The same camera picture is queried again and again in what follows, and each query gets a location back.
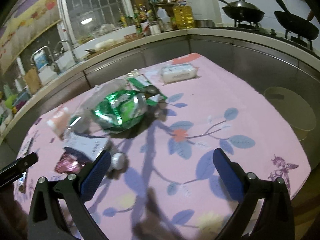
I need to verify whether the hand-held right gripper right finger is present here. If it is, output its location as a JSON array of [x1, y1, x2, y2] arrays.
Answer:
[[212, 148, 294, 240]]

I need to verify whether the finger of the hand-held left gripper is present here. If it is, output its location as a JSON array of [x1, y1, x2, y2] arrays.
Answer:
[[0, 152, 39, 187]]

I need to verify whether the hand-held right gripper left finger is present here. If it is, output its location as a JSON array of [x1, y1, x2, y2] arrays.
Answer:
[[27, 151, 112, 240]]

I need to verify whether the white plastic bag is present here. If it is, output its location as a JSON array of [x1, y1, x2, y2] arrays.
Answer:
[[109, 152, 127, 172]]

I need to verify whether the maroon foil packet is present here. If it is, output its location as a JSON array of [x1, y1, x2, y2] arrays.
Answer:
[[55, 152, 87, 174]]

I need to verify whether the clear tissue pack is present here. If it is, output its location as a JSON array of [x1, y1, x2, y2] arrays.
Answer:
[[62, 132, 110, 162]]

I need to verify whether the pink paper cup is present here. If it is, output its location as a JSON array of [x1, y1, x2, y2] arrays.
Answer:
[[46, 106, 72, 139]]

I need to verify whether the crushed green can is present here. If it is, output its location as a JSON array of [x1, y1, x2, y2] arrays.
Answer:
[[91, 90, 149, 132]]

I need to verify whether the clear plastic bag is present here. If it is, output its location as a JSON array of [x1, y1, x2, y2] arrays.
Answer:
[[67, 79, 130, 133]]

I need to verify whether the beige plastic bin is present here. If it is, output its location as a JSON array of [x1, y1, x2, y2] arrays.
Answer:
[[264, 87, 317, 140]]

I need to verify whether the green packet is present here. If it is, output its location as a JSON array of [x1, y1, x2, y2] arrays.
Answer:
[[127, 75, 168, 107]]

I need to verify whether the white wipes pack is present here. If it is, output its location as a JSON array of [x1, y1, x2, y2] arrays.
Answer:
[[160, 63, 198, 83]]

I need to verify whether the pink floral tablecloth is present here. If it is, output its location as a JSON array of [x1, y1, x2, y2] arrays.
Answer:
[[14, 52, 313, 240]]

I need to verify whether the upright wooden cutting board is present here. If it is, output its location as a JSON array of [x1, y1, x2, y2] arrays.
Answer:
[[24, 69, 43, 94]]

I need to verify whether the blue white detergent jug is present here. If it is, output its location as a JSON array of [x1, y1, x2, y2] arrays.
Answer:
[[34, 51, 49, 69]]

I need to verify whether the steel faucet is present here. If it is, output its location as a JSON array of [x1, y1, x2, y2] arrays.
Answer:
[[30, 46, 60, 75], [54, 39, 80, 64]]

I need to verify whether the steel kitchen counter cabinet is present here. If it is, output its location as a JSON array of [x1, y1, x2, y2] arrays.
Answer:
[[0, 27, 320, 145]]

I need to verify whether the flat wooden chopping board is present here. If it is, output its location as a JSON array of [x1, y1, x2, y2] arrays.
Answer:
[[85, 41, 140, 55]]

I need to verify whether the white radish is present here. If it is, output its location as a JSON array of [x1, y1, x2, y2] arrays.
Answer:
[[95, 39, 116, 50]]

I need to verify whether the black gas stove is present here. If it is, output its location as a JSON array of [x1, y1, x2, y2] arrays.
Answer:
[[210, 20, 320, 53]]

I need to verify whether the steel bowl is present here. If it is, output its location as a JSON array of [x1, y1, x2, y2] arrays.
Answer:
[[194, 19, 214, 28]]

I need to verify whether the row of sauce bottles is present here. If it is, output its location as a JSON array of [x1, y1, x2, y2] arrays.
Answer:
[[119, 4, 158, 34]]

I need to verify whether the lidded steel wok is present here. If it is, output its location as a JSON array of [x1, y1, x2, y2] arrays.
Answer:
[[207, 0, 265, 23]]

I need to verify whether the large cooking oil bottle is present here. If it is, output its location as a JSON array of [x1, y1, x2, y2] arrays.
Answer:
[[172, 0, 195, 30]]

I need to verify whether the black wok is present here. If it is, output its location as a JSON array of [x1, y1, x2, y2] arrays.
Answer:
[[272, 0, 320, 42]]

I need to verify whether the white plastic jug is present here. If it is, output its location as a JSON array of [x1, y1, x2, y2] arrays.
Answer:
[[157, 7, 173, 32]]

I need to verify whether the grilled window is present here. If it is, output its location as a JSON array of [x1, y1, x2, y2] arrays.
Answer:
[[56, 0, 135, 43]]

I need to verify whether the wall poster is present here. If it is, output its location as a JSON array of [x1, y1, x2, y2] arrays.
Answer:
[[0, 0, 63, 73]]

